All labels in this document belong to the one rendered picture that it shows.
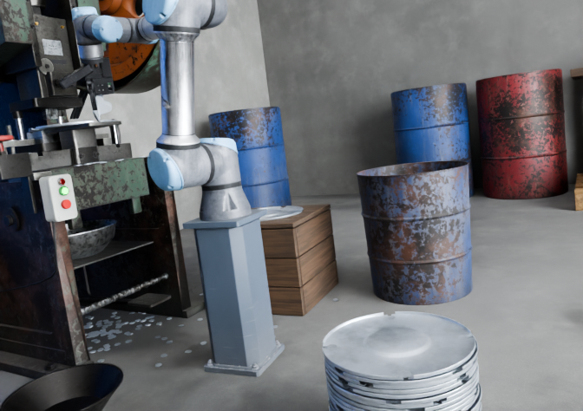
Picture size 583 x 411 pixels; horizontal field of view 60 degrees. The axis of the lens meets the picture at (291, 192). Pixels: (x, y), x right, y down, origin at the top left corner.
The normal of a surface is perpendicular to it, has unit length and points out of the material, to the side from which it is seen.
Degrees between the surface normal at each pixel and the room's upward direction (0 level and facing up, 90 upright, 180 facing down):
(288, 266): 90
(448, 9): 90
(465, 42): 90
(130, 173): 90
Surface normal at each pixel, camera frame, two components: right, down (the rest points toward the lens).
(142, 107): 0.86, -0.04
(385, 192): -0.62, 0.21
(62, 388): 0.28, -0.61
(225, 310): -0.40, 0.16
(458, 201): 0.56, 0.07
